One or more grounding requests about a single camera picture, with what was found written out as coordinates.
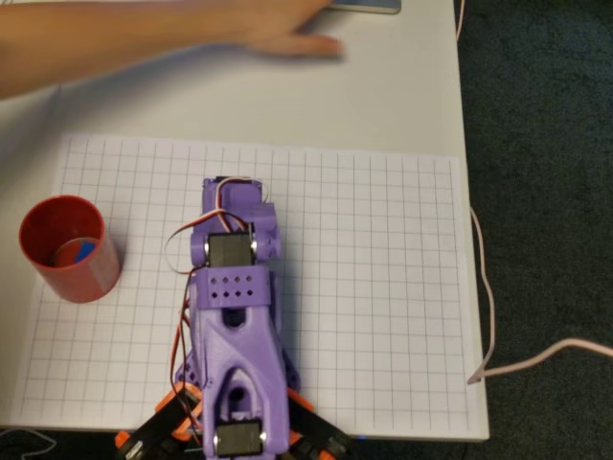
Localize blue toy brick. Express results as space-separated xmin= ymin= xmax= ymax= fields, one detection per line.
xmin=73 ymin=238 xmax=101 ymax=264

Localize person's bare forearm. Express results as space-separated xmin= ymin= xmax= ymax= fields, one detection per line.
xmin=0 ymin=0 xmax=238 ymax=101

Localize red cup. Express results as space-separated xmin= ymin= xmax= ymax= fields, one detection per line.
xmin=18 ymin=194 xmax=121 ymax=305

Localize person's hand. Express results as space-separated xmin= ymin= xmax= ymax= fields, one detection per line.
xmin=224 ymin=0 xmax=346 ymax=61

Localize white grid paper sheet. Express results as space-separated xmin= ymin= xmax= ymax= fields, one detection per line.
xmin=9 ymin=133 xmax=473 ymax=432

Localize silver flat device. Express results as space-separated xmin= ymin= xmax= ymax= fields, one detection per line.
xmin=329 ymin=0 xmax=401 ymax=15

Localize black and orange clamp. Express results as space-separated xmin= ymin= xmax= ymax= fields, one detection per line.
xmin=113 ymin=381 xmax=206 ymax=460
xmin=285 ymin=386 xmax=356 ymax=460

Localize pink cable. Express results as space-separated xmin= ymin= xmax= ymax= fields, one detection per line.
xmin=453 ymin=0 xmax=613 ymax=385

